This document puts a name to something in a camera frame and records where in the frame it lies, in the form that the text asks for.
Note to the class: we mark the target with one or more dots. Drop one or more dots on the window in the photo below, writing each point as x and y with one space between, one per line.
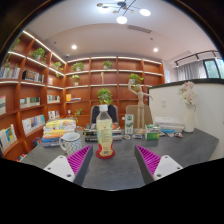
213 68

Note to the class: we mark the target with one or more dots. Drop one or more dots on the clear yellow-green drink bottle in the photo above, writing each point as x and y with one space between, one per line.
104 133

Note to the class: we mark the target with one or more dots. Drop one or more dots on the small green white box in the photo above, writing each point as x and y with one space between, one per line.
152 132

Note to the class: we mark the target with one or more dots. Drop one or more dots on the pile of dark flat books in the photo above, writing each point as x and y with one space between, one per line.
90 133

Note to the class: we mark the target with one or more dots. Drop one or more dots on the wooden artist mannequin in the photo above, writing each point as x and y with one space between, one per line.
140 106

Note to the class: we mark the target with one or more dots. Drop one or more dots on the multi-bulb ceiling lamp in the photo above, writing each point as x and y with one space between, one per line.
121 8

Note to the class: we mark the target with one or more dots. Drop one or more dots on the black ceiling track rail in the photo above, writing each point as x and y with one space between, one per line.
196 55

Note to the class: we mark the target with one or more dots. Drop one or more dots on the wooden wall shelf unit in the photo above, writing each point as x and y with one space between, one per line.
86 93

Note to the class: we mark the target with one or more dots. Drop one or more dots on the tall green white carton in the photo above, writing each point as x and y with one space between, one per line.
129 124

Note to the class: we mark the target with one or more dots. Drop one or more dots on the white wall switch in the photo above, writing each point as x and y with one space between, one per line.
163 103

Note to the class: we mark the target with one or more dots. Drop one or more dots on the stack of white books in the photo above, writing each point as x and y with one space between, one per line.
168 123

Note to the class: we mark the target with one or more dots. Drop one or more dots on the stack of colourful books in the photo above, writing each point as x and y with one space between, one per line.
60 131

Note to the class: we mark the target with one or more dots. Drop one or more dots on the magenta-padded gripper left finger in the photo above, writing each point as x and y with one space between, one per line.
79 160

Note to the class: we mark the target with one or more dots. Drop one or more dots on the dark office chair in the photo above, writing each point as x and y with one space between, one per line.
113 113

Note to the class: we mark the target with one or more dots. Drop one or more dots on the white patterned mug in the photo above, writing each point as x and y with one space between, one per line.
72 143

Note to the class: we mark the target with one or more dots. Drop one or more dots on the ceiling air vent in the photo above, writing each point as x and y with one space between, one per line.
139 29

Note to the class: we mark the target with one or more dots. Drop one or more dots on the flat round red coaster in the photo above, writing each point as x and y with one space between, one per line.
112 155

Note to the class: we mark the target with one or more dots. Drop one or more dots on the round recessed ceiling light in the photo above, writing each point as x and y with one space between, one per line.
74 47
155 49

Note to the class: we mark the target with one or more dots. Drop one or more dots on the tan chair back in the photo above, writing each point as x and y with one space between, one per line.
131 110

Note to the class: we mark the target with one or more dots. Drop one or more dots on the grey curtain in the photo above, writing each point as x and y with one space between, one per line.
190 70

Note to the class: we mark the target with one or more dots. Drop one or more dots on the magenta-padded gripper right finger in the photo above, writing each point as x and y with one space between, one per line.
148 160

